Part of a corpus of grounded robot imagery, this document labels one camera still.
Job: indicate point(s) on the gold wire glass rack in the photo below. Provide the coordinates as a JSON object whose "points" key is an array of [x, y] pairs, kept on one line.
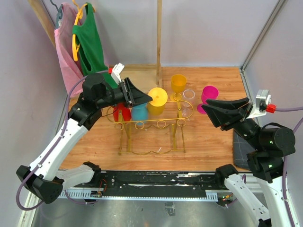
{"points": [[173, 123]]}

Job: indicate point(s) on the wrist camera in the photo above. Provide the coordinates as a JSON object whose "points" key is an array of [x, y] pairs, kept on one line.
{"points": [[115, 72], [262, 105]]}

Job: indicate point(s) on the yellow wine glass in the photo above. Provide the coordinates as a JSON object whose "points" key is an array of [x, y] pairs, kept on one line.
{"points": [[178, 83], [159, 98]]}

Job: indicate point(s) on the yellow clothes hanger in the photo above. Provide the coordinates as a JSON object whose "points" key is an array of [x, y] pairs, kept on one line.
{"points": [[83, 35]]}

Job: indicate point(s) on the green tank top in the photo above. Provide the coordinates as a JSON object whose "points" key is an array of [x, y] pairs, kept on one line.
{"points": [[90, 51]]}

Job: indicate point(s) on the magenta plastic wine glass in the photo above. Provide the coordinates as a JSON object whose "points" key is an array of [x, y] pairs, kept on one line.
{"points": [[209, 92]]}

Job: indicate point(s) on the pink shirt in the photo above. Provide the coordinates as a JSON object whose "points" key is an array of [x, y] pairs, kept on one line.
{"points": [[70, 69]]}

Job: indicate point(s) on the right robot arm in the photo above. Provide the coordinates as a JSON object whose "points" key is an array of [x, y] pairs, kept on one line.
{"points": [[272, 144]]}

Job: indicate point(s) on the grey clothes hanger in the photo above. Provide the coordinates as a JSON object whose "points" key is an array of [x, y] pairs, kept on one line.
{"points": [[59, 15]]}

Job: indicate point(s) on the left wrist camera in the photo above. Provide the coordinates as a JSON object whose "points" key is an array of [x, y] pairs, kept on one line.
{"points": [[115, 72]]}

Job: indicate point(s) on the blue plastic wine glass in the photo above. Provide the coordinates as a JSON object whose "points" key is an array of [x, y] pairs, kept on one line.
{"points": [[139, 113]]}

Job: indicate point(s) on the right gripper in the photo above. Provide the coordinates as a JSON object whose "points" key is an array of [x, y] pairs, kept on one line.
{"points": [[221, 117]]}

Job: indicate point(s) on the wooden clothes rack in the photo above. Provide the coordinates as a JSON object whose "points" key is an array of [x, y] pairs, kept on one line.
{"points": [[144, 76]]}

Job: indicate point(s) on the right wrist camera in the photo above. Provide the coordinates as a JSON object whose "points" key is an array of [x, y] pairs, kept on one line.
{"points": [[262, 105]]}

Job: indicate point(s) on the red plastic wine glass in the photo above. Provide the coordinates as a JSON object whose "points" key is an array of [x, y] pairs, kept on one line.
{"points": [[121, 113]]}

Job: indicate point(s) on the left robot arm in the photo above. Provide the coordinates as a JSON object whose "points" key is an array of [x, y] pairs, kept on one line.
{"points": [[42, 177]]}

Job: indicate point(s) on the black mounting base rail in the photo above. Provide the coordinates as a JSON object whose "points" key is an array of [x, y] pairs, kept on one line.
{"points": [[157, 185]]}

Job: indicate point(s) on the clear plastic wine glass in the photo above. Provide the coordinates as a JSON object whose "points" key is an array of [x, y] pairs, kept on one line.
{"points": [[188, 98]]}

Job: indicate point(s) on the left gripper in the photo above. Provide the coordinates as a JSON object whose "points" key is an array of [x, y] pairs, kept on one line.
{"points": [[132, 95]]}

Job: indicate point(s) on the grey checked cloth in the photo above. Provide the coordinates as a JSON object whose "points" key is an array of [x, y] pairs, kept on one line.
{"points": [[240, 150]]}

